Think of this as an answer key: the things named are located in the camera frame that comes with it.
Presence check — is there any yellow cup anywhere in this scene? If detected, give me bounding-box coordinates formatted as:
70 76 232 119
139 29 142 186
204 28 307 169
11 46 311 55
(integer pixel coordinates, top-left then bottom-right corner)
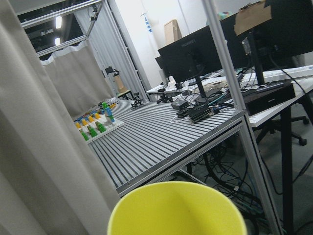
107 181 247 235

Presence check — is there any slatted aluminium table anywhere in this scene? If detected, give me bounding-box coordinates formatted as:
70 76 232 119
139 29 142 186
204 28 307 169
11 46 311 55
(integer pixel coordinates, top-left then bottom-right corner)
87 99 247 196

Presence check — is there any coloured peg toy board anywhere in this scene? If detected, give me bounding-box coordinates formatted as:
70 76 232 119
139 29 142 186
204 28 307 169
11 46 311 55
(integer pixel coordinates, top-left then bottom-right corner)
74 102 125 144

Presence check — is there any black computer monitor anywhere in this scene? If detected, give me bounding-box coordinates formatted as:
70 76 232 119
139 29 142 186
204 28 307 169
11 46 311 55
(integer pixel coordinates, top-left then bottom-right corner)
158 26 222 102

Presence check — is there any beige curtain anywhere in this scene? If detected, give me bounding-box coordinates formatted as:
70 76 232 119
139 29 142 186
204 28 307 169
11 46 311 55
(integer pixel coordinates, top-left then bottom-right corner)
0 0 119 235

